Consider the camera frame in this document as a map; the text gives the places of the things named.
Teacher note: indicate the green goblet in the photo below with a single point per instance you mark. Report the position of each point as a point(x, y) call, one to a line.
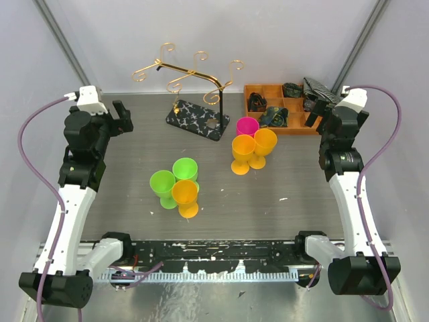
point(162, 183)
point(186, 169)

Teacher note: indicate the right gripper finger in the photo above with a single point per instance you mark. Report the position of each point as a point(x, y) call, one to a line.
point(322, 105)
point(313, 116)

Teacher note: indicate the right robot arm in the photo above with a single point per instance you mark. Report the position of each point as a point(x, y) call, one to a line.
point(362, 266)

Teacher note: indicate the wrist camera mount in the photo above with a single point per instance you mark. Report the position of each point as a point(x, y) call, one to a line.
point(88, 99)
point(354, 99)

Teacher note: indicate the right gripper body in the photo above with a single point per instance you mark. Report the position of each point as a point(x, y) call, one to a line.
point(324, 120)

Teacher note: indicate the orange goblet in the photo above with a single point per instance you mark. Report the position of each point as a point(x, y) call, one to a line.
point(265, 142)
point(243, 147)
point(185, 194)

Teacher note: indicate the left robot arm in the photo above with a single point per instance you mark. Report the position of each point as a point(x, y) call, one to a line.
point(59, 277)

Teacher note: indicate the grey slotted cable duct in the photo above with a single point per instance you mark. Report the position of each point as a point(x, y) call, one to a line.
point(237, 276)

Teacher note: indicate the gold wire wine glass rack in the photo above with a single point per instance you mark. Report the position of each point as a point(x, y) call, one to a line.
point(196, 119)

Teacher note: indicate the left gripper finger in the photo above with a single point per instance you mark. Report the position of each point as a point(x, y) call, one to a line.
point(119, 107)
point(127, 122)

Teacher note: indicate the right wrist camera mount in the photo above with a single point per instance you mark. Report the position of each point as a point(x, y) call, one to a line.
point(354, 99)

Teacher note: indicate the black white striped cloth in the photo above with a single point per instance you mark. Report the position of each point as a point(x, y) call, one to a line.
point(311, 86)

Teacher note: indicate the green goblet front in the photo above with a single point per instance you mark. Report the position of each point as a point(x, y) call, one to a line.
point(162, 183)

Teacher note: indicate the blue yellow floral tie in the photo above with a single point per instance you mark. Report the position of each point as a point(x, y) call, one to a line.
point(274, 117)

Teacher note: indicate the black orange rolled tie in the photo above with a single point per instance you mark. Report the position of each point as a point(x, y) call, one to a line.
point(256, 103)

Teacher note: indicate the green goblet back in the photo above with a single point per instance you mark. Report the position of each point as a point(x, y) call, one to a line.
point(186, 169)

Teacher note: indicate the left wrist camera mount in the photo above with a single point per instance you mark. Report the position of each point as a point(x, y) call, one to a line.
point(88, 99)

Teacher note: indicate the wooden compartment tray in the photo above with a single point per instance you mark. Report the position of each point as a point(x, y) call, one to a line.
point(273, 93)

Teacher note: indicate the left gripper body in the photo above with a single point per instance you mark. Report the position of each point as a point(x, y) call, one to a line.
point(109, 126)

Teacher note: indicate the pink plastic goblet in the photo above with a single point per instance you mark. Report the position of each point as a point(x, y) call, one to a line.
point(247, 126)

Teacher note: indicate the dark patterned rolled tie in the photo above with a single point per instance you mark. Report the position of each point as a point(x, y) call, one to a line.
point(309, 102)

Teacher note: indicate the dark green floral tie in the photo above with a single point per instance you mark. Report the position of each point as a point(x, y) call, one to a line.
point(292, 90)

